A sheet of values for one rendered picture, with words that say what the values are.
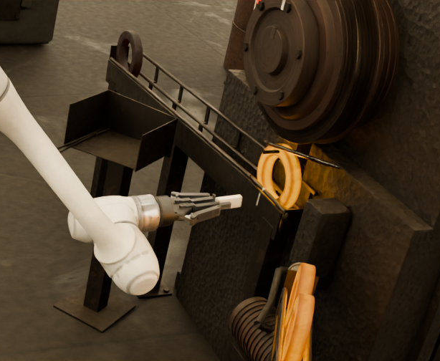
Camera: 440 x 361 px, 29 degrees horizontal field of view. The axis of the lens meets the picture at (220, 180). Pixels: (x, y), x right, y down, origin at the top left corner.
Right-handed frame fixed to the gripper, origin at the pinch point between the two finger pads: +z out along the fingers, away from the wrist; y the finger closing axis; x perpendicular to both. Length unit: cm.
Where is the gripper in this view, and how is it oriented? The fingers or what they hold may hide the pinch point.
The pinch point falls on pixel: (228, 202)
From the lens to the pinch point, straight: 218.6
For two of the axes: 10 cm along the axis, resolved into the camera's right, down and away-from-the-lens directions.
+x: 1.4, -8.7, -4.8
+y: 4.4, 4.8, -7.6
